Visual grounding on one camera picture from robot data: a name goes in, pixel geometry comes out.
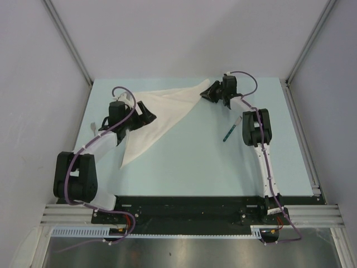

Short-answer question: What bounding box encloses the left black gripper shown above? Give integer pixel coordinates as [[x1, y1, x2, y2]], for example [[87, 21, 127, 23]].
[[121, 102, 156, 131]]

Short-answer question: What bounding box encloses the white cloth napkin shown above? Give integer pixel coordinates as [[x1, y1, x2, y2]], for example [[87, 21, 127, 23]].
[[122, 79, 210, 166]]

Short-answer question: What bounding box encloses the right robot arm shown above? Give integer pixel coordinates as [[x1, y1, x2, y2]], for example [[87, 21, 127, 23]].
[[200, 71, 290, 224]]

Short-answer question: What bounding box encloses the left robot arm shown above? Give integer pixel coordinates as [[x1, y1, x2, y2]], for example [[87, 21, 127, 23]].
[[53, 100, 157, 223]]

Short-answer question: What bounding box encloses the silver fork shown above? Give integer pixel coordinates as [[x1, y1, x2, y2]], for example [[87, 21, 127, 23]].
[[90, 122, 97, 136]]

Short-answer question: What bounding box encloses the knife with green handle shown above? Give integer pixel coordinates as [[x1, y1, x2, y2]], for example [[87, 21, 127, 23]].
[[223, 116, 242, 142]]

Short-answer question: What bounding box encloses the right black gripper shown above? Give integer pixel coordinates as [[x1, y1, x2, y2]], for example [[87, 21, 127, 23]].
[[200, 81, 226, 103]]

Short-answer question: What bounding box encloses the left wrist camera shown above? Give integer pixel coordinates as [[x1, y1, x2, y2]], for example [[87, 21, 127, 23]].
[[113, 93, 137, 110]]

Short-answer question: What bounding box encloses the white slotted cable duct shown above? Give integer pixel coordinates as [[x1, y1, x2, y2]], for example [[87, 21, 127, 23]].
[[51, 225, 264, 240]]

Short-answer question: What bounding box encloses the aluminium frame rail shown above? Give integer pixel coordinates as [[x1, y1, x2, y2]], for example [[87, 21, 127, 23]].
[[40, 204, 93, 226]]

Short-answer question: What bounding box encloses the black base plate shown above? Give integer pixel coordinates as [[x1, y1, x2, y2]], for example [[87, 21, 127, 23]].
[[57, 195, 326, 237]]

